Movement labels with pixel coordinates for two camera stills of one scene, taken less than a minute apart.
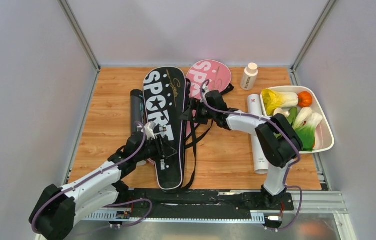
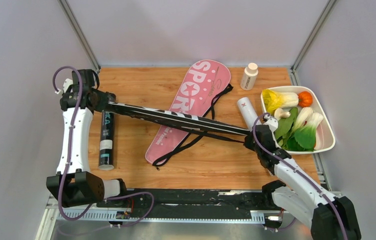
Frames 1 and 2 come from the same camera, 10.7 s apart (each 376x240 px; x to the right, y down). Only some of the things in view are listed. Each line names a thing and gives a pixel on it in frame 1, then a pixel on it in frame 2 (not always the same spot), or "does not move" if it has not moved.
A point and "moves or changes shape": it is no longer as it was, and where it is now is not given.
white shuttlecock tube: (260, 158) moves or changes shape
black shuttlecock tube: (137, 108) → (106, 148)
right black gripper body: (203, 112) → (249, 142)
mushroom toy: (279, 110) does not move
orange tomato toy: (305, 99) does not move
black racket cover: (164, 92) → (202, 125)
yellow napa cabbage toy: (273, 100) does not move
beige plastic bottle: (249, 77) does not move
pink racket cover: (217, 73) does not move
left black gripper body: (153, 151) → (101, 99)
